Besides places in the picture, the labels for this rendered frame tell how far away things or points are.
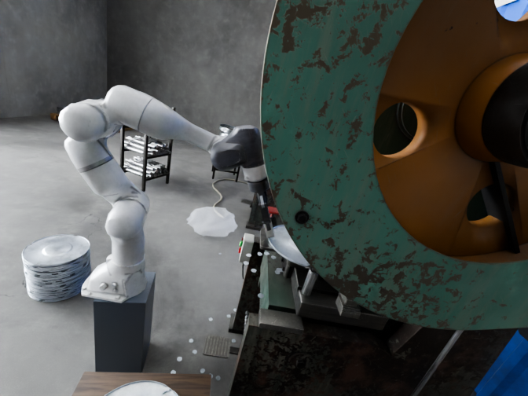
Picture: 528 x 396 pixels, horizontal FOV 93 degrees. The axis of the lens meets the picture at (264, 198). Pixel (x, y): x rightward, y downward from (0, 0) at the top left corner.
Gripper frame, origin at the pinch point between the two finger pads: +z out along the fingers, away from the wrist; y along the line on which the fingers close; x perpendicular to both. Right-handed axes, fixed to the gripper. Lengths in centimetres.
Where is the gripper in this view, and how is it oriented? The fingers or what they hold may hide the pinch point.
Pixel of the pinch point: (269, 229)
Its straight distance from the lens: 95.0
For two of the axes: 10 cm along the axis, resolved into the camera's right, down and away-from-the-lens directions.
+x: 9.8, -2.0, -0.4
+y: 0.4, 3.8, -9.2
